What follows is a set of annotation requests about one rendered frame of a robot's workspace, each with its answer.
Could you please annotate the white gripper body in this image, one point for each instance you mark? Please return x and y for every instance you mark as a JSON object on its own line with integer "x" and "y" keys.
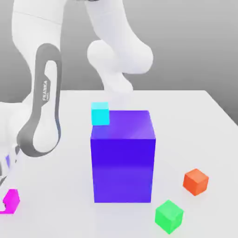
{"x": 1, "y": 197}

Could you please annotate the small magenta cube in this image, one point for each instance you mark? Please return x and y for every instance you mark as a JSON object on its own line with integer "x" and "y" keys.
{"x": 12, "y": 201}

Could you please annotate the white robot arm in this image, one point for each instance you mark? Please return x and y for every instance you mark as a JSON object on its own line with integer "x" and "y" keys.
{"x": 37, "y": 37}

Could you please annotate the small cyan cube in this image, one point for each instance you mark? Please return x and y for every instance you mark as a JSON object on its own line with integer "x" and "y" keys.
{"x": 100, "y": 115}

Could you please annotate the small green cube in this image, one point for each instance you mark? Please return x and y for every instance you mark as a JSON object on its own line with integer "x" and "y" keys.
{"x": 169, "y": 216}

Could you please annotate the small orange cube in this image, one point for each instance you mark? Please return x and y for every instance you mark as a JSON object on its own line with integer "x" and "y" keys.
{"x": 195, "y": 183}

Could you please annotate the large purple box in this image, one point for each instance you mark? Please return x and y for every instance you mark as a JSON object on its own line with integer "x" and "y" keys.
{"x": 122, "y": 167}

